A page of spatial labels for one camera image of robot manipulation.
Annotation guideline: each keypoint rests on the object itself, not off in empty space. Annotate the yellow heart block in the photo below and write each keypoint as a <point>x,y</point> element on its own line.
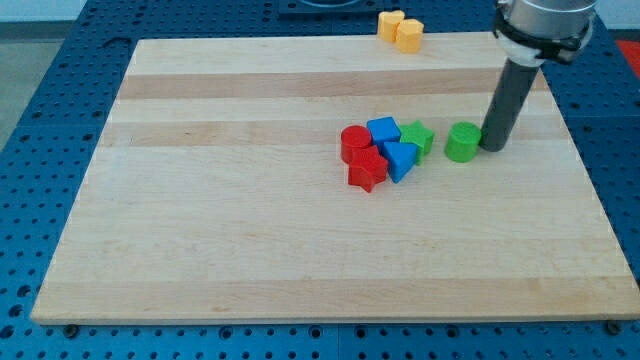
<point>387,24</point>

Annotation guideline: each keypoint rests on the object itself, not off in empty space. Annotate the light wooden board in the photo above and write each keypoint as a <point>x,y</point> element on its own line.
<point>217,195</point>

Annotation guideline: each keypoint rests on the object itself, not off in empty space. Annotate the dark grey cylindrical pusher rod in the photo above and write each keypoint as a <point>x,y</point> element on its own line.
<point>512,89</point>

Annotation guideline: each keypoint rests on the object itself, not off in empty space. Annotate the green cylinder block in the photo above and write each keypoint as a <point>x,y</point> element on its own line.
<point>462,142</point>

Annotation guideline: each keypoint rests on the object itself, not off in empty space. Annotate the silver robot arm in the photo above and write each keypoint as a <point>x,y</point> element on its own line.
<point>532,32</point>

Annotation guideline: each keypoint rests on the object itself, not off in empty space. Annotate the yellow hexagon block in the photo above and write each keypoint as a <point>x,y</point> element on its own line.
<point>409,34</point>

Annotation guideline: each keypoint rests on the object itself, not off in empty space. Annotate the red star block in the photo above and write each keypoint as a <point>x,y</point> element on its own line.
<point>367,168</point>

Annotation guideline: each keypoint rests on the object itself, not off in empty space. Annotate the blue triangle block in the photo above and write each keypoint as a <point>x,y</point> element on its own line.
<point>400,157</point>

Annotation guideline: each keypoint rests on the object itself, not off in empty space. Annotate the green star block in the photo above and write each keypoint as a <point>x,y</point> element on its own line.
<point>417,134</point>

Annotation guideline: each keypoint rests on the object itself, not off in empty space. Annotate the red cylinder block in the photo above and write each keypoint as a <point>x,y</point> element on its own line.
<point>353,138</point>

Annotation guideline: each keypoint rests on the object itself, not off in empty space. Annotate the blue cube block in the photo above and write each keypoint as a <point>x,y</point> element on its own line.
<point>383,130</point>

